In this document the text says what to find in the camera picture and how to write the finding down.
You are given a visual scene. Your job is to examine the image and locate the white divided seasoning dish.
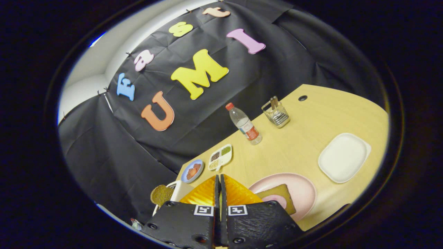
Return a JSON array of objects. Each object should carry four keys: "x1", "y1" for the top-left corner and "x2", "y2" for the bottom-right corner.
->
[{"x1": 208, "y1": 144, "x2": 233, "y2": 172}]

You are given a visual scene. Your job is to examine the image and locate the brown bread slice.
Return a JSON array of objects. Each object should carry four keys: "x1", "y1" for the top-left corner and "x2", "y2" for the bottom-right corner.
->
[
  {"x1": 150, "y1": 185, "x2": 174, "y2": 207},
  {"x1": 256, "y1": 184, "x2": 297, "y2": 215}
]

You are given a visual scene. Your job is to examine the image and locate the white toaster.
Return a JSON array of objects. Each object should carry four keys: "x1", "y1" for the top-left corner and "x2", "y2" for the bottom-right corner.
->
[{"x1": 152, "y1": 181, "x2": 194, "y2": 216}]

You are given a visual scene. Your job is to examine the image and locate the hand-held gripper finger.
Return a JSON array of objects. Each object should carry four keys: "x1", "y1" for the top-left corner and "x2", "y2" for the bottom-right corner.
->
[
  {"x1": 220, "y1": 174, "x2": 305, "y2": 249},
  {"x1": 141, "y1": 175, "x2": 222, "y2": 249}
]

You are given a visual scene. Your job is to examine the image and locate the pink round plate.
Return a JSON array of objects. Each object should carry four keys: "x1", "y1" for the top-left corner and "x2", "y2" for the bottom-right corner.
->
[{"x1": 248, "y1": 173, "x2": 317, "y2": 222}]

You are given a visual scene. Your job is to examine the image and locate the clear water bottle red cap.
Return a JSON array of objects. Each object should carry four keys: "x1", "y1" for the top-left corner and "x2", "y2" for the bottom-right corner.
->
[{"x1": 225, "y1": 102, "x2": 263, "y2": 145}]

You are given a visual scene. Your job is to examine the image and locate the blue plate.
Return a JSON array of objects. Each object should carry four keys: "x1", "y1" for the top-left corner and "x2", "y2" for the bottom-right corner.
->
[{"x1": 181, "y1": 159, "x2": 205, "y2": 184}]

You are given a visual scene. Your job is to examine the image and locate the pile of red food slices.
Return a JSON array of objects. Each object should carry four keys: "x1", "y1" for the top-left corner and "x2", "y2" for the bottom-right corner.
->
[{"x1": 187, "y1": 163, "x2": 202, "y2": 179}]

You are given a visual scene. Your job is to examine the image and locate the white rectangular plate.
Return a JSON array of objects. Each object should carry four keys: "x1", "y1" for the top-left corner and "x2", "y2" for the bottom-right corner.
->
[{"x1": 318, "y1": 133, "x2": 371, "y2": 184}]

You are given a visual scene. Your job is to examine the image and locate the wire mesh utensil holder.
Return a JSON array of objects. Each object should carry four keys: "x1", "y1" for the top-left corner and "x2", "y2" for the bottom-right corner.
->
[{"x1": 261, "y1": 100, "x2": 290, "y2": 129}]

